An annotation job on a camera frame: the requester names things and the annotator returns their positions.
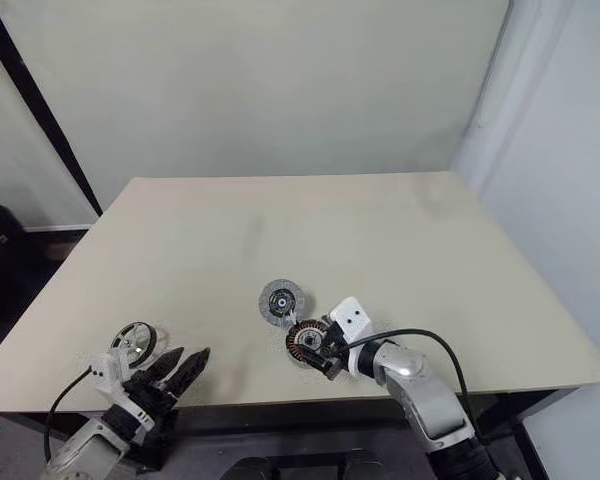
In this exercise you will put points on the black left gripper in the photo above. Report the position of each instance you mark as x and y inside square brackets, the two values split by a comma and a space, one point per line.
[147, 395]

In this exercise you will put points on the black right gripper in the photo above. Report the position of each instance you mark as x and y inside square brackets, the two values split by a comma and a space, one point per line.
[337, 352]

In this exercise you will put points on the silver spoked rotor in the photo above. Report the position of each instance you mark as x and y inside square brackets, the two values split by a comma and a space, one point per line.
[137, 337]

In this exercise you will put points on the grey round motor lid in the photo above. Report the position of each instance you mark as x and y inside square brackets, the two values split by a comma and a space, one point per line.
[280, 302]

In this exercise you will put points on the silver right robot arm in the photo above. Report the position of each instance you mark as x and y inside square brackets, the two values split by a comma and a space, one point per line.
[420, 395]

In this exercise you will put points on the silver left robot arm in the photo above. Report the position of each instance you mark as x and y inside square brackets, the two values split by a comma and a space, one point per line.
[87, 450]

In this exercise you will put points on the dark rounded shape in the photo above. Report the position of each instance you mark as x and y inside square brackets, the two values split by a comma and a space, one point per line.
[255, 470]

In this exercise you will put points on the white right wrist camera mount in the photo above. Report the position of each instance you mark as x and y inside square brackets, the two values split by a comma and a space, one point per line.
[351, 317]

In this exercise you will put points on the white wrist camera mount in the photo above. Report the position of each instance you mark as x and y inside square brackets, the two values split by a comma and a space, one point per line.
[351, 317]
[111, 372]

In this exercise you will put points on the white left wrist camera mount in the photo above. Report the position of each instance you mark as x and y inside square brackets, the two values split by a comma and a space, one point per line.
[111, 372]

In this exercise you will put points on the black table frame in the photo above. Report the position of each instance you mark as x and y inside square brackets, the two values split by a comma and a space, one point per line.
[530, 400]

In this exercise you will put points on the black diagonal frame post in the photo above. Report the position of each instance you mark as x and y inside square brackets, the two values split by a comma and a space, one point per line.
[40, 107]

